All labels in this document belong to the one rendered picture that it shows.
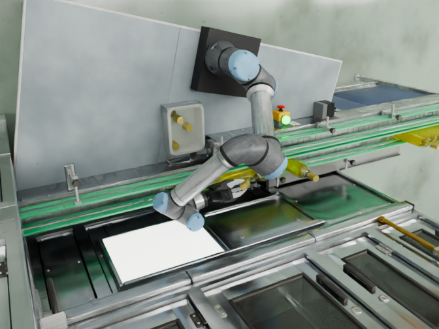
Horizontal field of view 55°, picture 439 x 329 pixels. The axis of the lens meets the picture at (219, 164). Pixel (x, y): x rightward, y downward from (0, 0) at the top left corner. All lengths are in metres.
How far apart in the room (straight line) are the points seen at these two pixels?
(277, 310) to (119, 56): 1.16
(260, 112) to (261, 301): 0.71
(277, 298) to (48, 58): 1.23
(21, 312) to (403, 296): 1.20
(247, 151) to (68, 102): 0.78
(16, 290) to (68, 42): 1.05
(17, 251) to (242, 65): 1.06
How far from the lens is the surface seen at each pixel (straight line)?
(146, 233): 1.80
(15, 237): 1.23
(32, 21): 1.78
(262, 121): 1.64
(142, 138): 1.94
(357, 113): 2.47
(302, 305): 1.51
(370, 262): 1.76
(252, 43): 2.00
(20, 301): 1.00
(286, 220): 1.87
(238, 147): 1.45
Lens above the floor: 2.52
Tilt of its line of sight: 55 degrees down
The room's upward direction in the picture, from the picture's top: 127 degrees clockwise
